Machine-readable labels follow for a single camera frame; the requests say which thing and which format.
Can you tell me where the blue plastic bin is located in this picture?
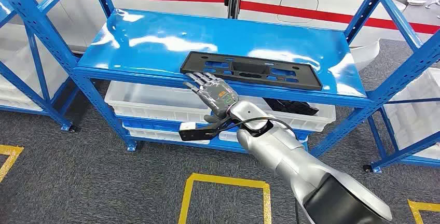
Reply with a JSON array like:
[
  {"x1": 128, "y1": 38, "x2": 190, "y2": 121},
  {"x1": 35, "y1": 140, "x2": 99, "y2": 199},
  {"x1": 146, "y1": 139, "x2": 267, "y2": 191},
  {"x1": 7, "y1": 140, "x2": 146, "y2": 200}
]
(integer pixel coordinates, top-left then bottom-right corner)
[
  {"x1": 295, "y1": 130, "x2": 312, "y2": 144},
  {"x1": 117, "y1": 114, "x2": 207, "y2": 130}
]

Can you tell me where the black stanchion post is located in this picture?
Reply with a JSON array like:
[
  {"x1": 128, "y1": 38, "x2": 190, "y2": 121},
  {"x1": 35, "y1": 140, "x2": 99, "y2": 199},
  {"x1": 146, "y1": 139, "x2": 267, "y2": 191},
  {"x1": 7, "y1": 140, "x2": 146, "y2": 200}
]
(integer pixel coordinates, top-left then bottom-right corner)
[{"x1": 224, "y1": 0, "x2": 242, "y2": 20}]

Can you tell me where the black part in bin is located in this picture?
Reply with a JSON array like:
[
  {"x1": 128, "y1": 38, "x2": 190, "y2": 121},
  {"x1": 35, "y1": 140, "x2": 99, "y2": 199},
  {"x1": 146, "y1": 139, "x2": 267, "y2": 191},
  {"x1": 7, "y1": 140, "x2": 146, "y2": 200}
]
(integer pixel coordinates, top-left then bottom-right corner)
[{"x1": 263, "y1": 98, "x2": 320, "y2": 117}]

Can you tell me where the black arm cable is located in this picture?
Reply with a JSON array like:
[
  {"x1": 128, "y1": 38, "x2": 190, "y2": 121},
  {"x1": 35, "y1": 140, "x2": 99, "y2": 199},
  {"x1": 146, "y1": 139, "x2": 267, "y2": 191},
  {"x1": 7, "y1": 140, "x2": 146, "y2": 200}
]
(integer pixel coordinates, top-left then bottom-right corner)
[{"x1": 205, "y1": 117, "x2": 297, "y2": 137}]

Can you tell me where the yellow floor tape square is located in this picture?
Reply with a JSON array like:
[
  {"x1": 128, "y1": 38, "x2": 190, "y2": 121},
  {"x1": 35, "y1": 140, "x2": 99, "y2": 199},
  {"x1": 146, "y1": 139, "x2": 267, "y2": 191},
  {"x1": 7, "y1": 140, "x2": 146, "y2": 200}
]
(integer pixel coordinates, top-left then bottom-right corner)
[
  {"x1": 407, "y1": 199, "x2": 440, "y2": 224},
  {"x1": 177, "y1": 173, "x2": 272, "y2": 224}
]

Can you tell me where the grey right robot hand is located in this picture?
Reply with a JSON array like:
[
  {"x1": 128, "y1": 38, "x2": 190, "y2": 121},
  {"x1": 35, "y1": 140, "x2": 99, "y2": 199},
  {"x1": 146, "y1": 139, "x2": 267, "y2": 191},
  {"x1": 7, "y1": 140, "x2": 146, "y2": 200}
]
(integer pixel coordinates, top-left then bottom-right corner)
[{"x1": 183, "y1": 72, "x2": 240, "y2": 124}]

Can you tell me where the blue metal shelf rack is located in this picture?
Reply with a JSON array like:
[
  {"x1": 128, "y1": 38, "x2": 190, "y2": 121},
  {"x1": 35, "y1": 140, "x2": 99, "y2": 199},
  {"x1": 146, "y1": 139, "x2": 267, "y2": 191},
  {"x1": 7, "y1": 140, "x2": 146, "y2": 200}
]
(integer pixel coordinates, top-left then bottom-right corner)
[
  {"x1": 0, "y1": 0, "x2": 83, "y2": 133},
  {"x1": 362, "y1": 38, "x2": 440, "y2": 175},
  {"x1": 0, "y1": 0, "x2": 440, "y2": 158}
]

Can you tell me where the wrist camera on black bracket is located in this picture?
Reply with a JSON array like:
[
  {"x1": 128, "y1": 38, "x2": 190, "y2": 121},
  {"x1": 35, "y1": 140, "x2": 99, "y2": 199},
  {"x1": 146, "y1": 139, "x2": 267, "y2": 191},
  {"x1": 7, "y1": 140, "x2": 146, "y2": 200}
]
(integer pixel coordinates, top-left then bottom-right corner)
[{"x1": 178, "y1": 116, "x2": 241, "y2": 143}]

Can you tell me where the black plastic car part panel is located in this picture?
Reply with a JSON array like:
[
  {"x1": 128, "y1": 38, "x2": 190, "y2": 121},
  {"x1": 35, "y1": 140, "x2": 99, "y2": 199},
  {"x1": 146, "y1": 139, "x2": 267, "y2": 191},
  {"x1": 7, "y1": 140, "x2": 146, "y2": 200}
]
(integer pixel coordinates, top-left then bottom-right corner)
[{"x1": 180, "y1": 51, "x2": 323, "y2": 91}]

